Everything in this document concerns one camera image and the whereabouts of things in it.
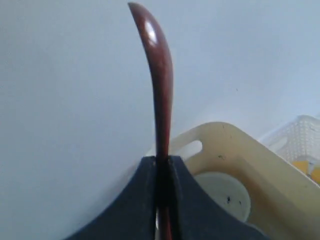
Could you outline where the yellow cheese wedge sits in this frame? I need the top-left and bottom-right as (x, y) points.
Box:
(292, 160), (309, 175)

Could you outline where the cream plastic bin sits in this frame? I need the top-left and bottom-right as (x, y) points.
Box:
(169, 122), (320, 240)

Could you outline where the white woven plastic basket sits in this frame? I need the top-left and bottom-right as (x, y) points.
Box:
(259, 115), (320, 165)

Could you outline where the brown wooden spoon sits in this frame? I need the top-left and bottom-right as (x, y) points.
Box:
(128, 2), (174, 240)

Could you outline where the yellow lemon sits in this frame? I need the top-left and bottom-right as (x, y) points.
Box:
(310, 166), (320, 185)

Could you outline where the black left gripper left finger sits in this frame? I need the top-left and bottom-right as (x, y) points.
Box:
(67, 156), (157, 240)

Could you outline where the white ceramic bowl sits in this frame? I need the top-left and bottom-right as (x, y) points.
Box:
(194, 172), (251, 222)

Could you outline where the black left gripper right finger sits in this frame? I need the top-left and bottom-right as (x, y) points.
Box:
(168, 156), (269, 240)

